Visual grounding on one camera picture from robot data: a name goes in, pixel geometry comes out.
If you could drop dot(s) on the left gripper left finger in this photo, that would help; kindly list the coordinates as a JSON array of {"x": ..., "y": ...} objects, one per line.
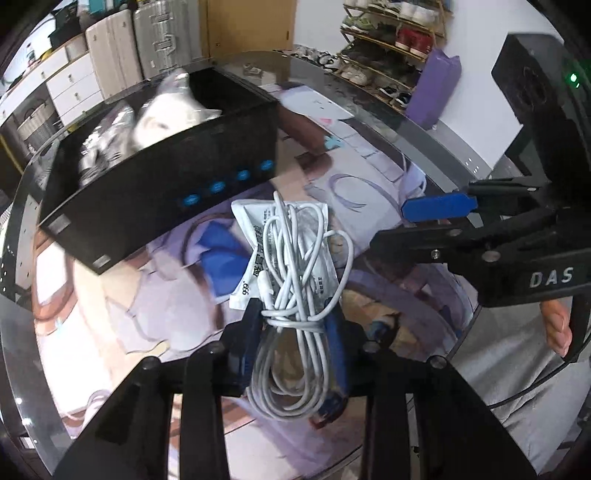
[{"x": 241, "y": 342}]

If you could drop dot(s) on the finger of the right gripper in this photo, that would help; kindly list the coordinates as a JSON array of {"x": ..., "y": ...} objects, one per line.
[
  {"x": 438, "y": 207},
  {"x": 444, "y": 243}
]

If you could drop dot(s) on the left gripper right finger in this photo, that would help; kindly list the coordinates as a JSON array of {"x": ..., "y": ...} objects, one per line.
[{"x": 345, "y": 340}]

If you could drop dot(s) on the white plush toy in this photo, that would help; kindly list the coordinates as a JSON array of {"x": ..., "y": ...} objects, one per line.
[{"x": 172, "y": 110}]

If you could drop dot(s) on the green white sachet packet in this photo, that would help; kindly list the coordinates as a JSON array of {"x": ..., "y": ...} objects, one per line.
[{"x": 281, "y": 253}]

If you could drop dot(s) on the red white sachet packet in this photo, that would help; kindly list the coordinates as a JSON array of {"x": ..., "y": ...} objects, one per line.
[{"x": 108, "y": 144}]

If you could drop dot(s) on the person right hand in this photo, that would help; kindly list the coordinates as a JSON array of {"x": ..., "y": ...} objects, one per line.
[{"x": 556, "y": 319}]

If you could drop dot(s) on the purple bag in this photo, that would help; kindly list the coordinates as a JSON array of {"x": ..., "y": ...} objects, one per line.
[{"x": 440, "y": 76}]

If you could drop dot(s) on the anime print desk mat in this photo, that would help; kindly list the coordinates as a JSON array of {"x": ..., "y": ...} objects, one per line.
[{"x": 180, "y": 290}]

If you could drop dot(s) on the shoe rack with shoes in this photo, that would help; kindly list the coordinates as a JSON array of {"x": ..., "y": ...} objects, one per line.
[{"x": 388, "y": 44}]

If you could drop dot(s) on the black cardboard box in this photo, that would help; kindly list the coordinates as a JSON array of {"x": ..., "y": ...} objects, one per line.
[{"x": 163, "y": 185}]

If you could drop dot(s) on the wooden door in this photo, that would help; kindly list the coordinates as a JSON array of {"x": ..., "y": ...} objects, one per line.
[{"x": 236, "y": 26}]

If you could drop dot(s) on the woven laundry basket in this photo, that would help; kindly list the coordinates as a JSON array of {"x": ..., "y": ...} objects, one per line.
[{"x": 39, "y": 126}]

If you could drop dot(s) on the white drawer desk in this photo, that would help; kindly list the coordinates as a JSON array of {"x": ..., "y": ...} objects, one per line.
[{"x": 68, "y": 75}]

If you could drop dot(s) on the silver suitcase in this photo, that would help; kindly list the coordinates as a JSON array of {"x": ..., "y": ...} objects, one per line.
[{"x": 167, "y": 35}]

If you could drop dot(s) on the cream suitcase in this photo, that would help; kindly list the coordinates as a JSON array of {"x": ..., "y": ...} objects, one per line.
[{"x": 113, "y": 53}]

